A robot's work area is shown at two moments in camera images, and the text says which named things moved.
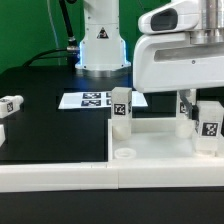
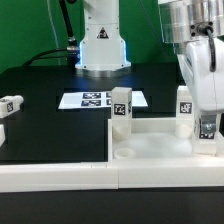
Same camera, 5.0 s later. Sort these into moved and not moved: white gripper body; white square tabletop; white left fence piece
Moved: white gripper body
Not moved: white square tabletop; white left fence piece
